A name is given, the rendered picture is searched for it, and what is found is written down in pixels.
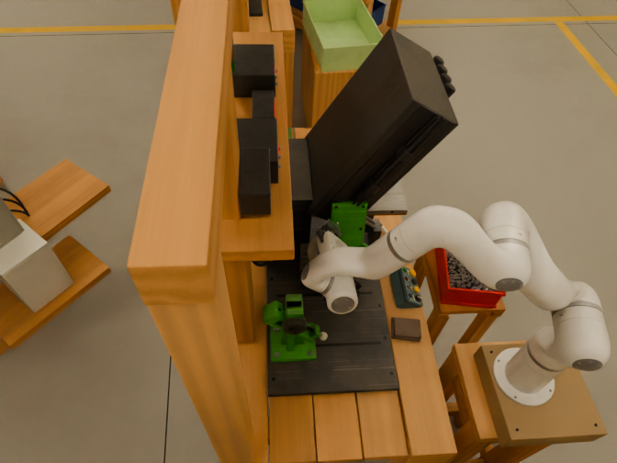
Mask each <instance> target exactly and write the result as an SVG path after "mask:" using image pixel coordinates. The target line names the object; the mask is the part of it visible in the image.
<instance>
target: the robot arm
mask: <svg viewBox="0 0 617 463"><path fill-rule="evenodd" d="M316 233H317V235H318V237H319V238H318V247H319V251H320V254H319V255H318V256H316V257H315V258H314V259H312V260H311V261H310V262H309V263H308V264H307V265H306V266H305V267H304V268H303V270H302V273H301V281H302V283H303V284H304V285H305V286H306V287H307V288H310V289H312V290H315V291H317V292H319V293H321V294H322V295H323V296H324V297H325V298H326V301H327V306H328V309H329V310H330V311H332V312H334V313H337V314H344V313H348V312H350V311H353V310H354V309H355V308H356V306H357V304H358V298H357V293H356V289H355V284H354V281H353V277H360V278H365V279H372V280H378V279H381V278H384V277H387V276H389V275H390V274H392V273H394V272H395V271H397V270H399V269H400V268H401V267H403V266H405V265H407V264H409V263H411V262H412V261H414V260H416V259H417V258H419V257H421V256H422V255H424V254H426V253H428V252H429V251H430V250H432V249H435V248H443V249H445V250H446V251H448V252H449V253H450V254H452V255H453V256H454V257H455V258H456V259H457V260H458V261H459V262H460V263H461V264H462V265H463V266H464V267H465V268H466V269H467V270H468V271H469V272H470V273H471V274H472V275H473V276H474V277H475V278H476V279H477V280H479V281H480V282H481V283H483V284H484V285H486V286H487V287H489V288H493V289H496V290H498V291H516V290H519V291H520V292H521V293H522V294H523V295H524V296H525V297H526V298H527V299H528V300H529V301H530V302H531V303H532V304H534V305H535V306H537V307H538V308H540V309H543V310H546V311H551V314H552V320H553V326H545V327H543V328H541V329H539V330H538V331H537V332H535V333H534V334H533V335H532V336H531V338H530V339H529V340H528V341H527V342H526V343H525V344H524V345H523V346H522V348H509V349H506V350H504V351H502V352H501V353H500V354H499V355H498V356H497V357H496V359H495V361H494V365H493V374H494V378H495V380H496V382H497V384H498V386H499V388H500V389H501V391H502V392H503V393H504V394H505V395H506V396H507V397H508V398H510V399H511V400H513V401H515V402H517V403H519V404H521V405H525V406H532V407H533V406H539V405H542V404H544V403H546V402H547V401H548V400H549V399H550V398H551V397H552V395H553V393H554V390H555V380H554V378H555V377H556V376H558V375H559V374H560V373H561V372H562V371H563V370H565V369H566V368H567V367H571V368H574V369H578V370H583V371H596V370H599V369H601V368H603V367H604V366H605V365H606V364H607V363H608V361H609V359H610V356H611V342H610V337H609V334H608V330H607V326H606V322H605V319H604V314H603V310H602V307H601V303H600V299H599V296H598V295H597V293H596V292H595V290H594V289H593V288H592V287H591V286H590V285H588V284H586V283H584V282H580V281H572V280H569V279H567V278H566V277H565V276H564V274H563V273H562V272H561V271H560V270H559V269H558V267H557V266H556V265H555V263H554V262H553V260H552V259H551V257H550V255H549V253H548V252H547V250H546V248H545V246H544V243H543V241H542V239H541V237H540V235H539V233H538V231H537V229H536V227H535V226H534V224H533V221H532V220H531V218H530V217H529V215H528V214H527V212H526V211H525V210H524V209H523V208H522V207H521V206H520V205H518V204H516V203H514V202H511V201H498V202H495V203H493V204H491V205H489V206H488V207H486V208H485V210H484V211H483V212H482V214H481V217H480V223H479V224H478V223H477V222H476V221H475V220H474V219H473V218H472V217H471V216H470V215H469V214H467V213H466V212H464V211H462V210H461V209H457V208H454V207H449V206H444V205H431V206H428V207H425V208H423V209H420V210H418V211H417V212H415V213H414V214H412V215H411V216H410V217H408V218H407V219H405V220H404V221H402V222H401V223H400V224H399V225H397V226H396V227H395V228H393V229H392V230H390V231H389V232H387V233H386V234H385V235H383V236H382V237H380V238H379V239H378V240H376V241H375V242H374V243H372V244H370V245H369V246H367V247H348V246H347V245H346V244H345V243H344V242H343V241H342V240H340V238H339V235H338V234H337V233H334V234H333V233H332V232H331V229H330V228H329V225H328V223H326V224H324V225H323V226H322V227H321V230H317V231H316Z"/></svg>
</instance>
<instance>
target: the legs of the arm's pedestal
mask: <svg viewBox="0 0 617 463"><path fill-rule="evenodd" d="M438 372H439V377H440V381H441V384H442V388H443V395H444V399H445V402H447V401H448V400H449V399H450V398H451V396H452V395H453V394H454V395H455V398H456V402H447V403H446V407H447V411H448V415H449V416H452V415H453V416H454V420H455V424H456V428H461V429H460V430H459V431H457V432H456V433H455V434H454V441H455V445H456V449H457V454H455V455H454V456H453V457H451V458H450V459H449V460H448V461H446V462H445V463H519V462H521V461H523V460H525V459H526V458H527V457H530V456H532V455H534V454H535V453H537V452H539V451H541V450H543V449H544V448H546V447H548V446H550V445H537V446H508V447H500V445H499V441H490V442H477V441H476V438H475V435H474V431H473V427H472V424H471V421H470V417H469V413H468V409H467V407H466V400H465V396H464V393H463V390H462V386H461V382H460V379H459V376H458V372H457V368H456V365H455V361H454V355H453V352H451V354H450V355H449V356H448V357H447V358H446V360H445V361H444V363H443V365H442V366H441V367H440V369H439V370H438ZM492 444H498V445H497V446H495V447H493V445H492ZM478 453H480V457H479V458H477V459H470V458H472V457H473V456H475V455H476V454H478Z"/></svg>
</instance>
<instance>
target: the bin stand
mask: <svg viewBox="0 0 617 463"><path fill-rule="evenodd" d="M413 268H414V271H415V272H416V278H417V280H418V285H419V288H421V285H422V282H423V280H424V278H425V277H426V278H427V282H428V286H429V290H430V293H431V296H432V303H433V307H434V308H433V310H432V312H431V314H430V316H429V318H428V320H427V326H428V330H429V334H430V338H431V342H432V345H433V344H434V342H435V341H436V339H437V337H438V336H439V334H440V332H441V331H442V329H443V327H444V326H445V324H446V323H447V321H448V319H449V314H465V313H477V316H476V318H475V319H474V320H473V321H472V322H471V324H470V325H469V327H468V328H467V329H466V331H465V333H464V334H463V336H462V337H461V338H460V340H459V341H458V344H470V343H478V341H479V340H480V339H481V337H482V336H483V335H484V334H485V332H486V331H487V330H488V328H489V327H490V326H491V324H492V323H493V322H494V321H495V320H496V319H497V318H498V317H500V316H501V315H502V314H503V312H504V311H505V310H506V308H505V305H504V302H503V300H502V298H500V300H499V301H498V303H497V308H496V309H495V308H493V309H487V308H477V307H467V306H457V305H447V304H441V302H440V292H439V284H438V275H437V265H436V257H435V249H432V250H430V251H429V252H428V253H426V254H424V255H422V256H421V257H419V258H417V260H416V262H415V265H414V267H413Z"/></svg>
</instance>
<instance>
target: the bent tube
mask: <svg viewBox="0 0 617 463"><path fill-rule="evenodd" d="M328 225H329V228H330V229H331V232H332V233H333V234H334V233H337V234H338V235H339V236H342V233H341V228H340V227H339V226H338V225H337V224H335V223H334V222H333V221H332V220H330V219H328ZM318 238H319V237H318V235H317V236H315V237H314V238H313V239H312V241H311V242H310V244H309V246H308V259H309V261H311V260H312V259H314V258H315V257H316V256H317V249H318Z"/></svg>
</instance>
